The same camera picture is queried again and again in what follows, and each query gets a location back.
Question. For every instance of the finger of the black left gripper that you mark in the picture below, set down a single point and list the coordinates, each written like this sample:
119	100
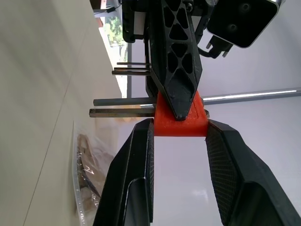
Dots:
182	99

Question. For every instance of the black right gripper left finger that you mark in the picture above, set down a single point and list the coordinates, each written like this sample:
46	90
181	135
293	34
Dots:
138	164

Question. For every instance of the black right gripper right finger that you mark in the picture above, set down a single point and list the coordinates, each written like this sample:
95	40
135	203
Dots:
240	169

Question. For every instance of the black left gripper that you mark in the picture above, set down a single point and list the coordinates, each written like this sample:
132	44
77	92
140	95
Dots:
129	23

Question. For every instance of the orange hex key holder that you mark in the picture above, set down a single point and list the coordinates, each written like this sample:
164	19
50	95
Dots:
169	127

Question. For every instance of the small dark hex key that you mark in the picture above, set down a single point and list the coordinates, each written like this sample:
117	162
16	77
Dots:
129	72

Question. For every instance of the thin dark hex key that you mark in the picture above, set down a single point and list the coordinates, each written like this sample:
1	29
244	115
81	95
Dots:
131	63

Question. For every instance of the medium dark hex key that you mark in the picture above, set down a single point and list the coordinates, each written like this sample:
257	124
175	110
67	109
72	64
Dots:
117	101

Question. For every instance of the large dark hex key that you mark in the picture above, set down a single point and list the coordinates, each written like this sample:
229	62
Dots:
117	112

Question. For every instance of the clear plastic bag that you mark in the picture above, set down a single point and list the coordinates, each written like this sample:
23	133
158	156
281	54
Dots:
88	169

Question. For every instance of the silver metal rod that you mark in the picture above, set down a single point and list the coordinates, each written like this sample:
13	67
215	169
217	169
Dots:
247	95

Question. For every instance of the grey metal post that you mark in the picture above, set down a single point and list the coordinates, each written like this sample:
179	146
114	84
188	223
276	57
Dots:
129	82

